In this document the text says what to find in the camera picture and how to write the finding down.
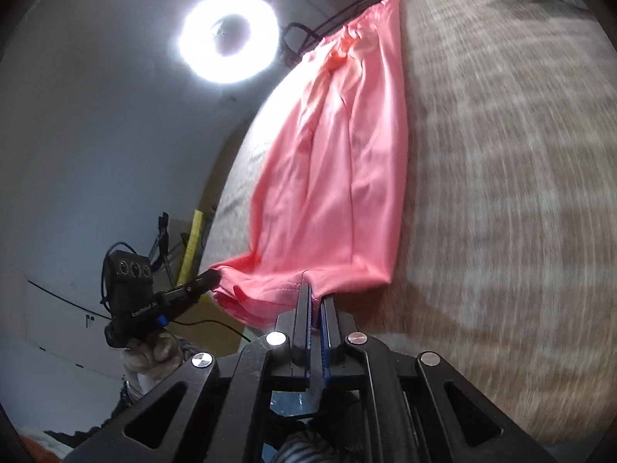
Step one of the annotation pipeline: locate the gloved left hand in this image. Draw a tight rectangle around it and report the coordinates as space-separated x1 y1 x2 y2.
121 331 184 382

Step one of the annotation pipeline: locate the pink t-shirt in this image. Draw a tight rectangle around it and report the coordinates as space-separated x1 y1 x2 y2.
213 0 409 328

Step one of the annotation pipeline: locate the beige plaid bed cover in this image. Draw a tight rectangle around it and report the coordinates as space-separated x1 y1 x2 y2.
199 0 617 444

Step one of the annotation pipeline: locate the black tripod stand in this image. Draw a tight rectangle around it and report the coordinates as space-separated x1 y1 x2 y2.
148 212 189 286

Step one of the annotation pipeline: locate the yellow green object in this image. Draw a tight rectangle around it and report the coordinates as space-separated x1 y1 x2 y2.
177 209 203 286

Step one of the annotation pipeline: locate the white ring light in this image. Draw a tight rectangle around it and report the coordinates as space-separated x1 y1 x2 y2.
178 0 279 85

